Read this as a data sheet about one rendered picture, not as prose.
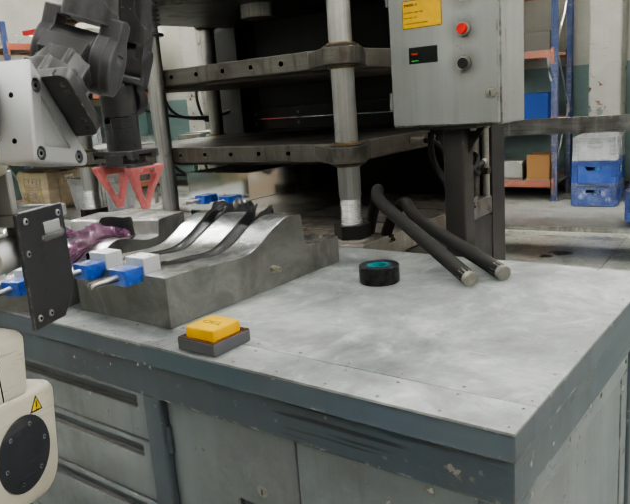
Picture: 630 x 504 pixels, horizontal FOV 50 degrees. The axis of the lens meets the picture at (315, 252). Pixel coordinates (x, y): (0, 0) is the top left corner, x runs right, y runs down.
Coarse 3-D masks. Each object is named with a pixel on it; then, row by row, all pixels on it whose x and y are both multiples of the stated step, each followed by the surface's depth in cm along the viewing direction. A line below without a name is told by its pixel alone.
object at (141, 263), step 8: (128, 256) 119; (136, 256) 118; (144, 256) 118; (152, 256) 117; (128, 264) 118; (136, 264) 117; (144, 264) 116; (152, 264) 118; (112, 272) 115; (120, 272) 114; (128, 272) 114; (136, 272) 115; (144, 272) 116; (104, 280) 112; (112, 280) 113; (120, 280) 114; (128, 280) 114; (136, 280) 115; (88, 288) 111
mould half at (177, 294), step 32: (192, 224) 147; (224, 224) 142; (256, 224) 137; (288, 224) 137; (160, 256) 131; (224, 256) 128; (256, 256) 130; (288, 256) 138; (320, 256) 147; (96, 288) 125; (128, 288) 119; (160, 288) 114; (192, 288) 117; (224, 288) 124; (256, 288) 131; (160, 320) 116; (192, 320) 118
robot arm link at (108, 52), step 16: (64, 0) 85; (80, 0) 85; (96, 0) 85; (112, 0) 86; (48, 16) 86; (64, 16) 88; (80, 16) 85; (96, 16) 85; (112, 16) 87; (112, 32) 86; (128, 32) 90; (32, 48) 85; (96, 48) 85; (112, 48) 86; (96, 64) 85; (112, 64) 86; (96, 80) 86; (112, 80) 88; (112, 96) 90
